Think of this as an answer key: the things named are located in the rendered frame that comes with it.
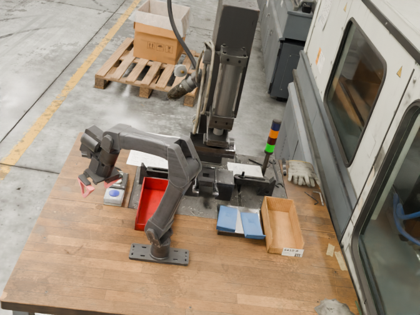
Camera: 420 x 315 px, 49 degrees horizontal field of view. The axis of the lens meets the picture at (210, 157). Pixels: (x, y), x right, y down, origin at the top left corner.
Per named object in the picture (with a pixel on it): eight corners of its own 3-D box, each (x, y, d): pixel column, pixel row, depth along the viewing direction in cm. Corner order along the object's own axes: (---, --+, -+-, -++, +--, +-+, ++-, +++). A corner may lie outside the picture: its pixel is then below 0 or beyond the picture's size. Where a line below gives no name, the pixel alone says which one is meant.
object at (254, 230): (245, 240, 167) (247, 234, 166) (240, 212, 180) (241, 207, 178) (264, 241, 168) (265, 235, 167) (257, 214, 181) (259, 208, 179)
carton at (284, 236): (266, 254, 167) (271, 239, 163) (260, 210, 188) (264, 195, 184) (300, 259, 168) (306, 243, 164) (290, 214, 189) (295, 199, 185)
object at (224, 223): (215, 231, 169) (216, 225, 167) (220, 205, 182) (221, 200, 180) (234, 235, 168) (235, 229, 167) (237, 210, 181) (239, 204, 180)
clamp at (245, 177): (230, 192, 194) (235, 173, 188) (230, 187, 197) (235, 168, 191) (265, 197, 195) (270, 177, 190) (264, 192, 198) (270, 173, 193)
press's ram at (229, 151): (186, 160, 176) (197, 90, 161) (189, 127, 198) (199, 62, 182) (232, 166, 178) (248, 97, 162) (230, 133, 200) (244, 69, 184)
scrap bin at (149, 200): (134, 230, 165) (135, 217, 162) (142, 188, 186) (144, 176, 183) (167, 234, 166) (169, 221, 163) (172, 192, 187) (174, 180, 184)
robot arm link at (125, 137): (98, 130, 138) (186, 152, 126) (116, 119, 145) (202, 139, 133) (102, 165, 144) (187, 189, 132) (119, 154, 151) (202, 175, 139)
